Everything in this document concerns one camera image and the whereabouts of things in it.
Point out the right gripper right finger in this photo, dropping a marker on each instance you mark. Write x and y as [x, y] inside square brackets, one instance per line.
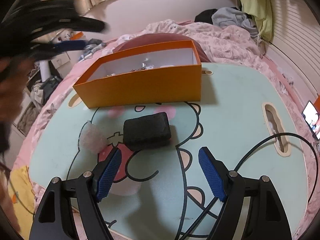
[266, 217]

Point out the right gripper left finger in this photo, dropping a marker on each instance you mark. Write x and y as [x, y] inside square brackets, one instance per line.
[54, 217]

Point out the bubble wrap bundle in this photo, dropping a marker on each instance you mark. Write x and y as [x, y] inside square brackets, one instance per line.
[92, 139]

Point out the black wallet pouch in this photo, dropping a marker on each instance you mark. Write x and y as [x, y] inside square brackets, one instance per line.
[146, 132]

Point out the person's left hand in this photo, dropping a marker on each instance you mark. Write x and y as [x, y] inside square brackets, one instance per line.
[11, 98]

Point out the white paper roll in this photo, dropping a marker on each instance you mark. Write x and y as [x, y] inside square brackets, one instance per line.
[44, 70]

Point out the yellow cloth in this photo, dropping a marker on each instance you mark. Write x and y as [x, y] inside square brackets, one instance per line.
[22, 196]

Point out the smartphone with lit screen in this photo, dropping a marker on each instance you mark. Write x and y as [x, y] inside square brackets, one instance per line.
[311, 117]

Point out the dark red pillow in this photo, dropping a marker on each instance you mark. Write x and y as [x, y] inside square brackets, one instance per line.
[160, 41]

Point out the orange cardboard box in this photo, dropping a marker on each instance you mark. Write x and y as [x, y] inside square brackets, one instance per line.
[156, 73]

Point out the black clothing on bed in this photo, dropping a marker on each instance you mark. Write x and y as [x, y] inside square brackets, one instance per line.
[205, 16]

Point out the pink floral blanket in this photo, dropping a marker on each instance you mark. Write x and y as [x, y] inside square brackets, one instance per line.
[231, 44]

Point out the grey clothing pile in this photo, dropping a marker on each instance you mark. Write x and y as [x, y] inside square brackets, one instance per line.
[227, 16]

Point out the light green hanging garment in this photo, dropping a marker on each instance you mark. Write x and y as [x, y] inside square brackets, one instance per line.
[261, 11]

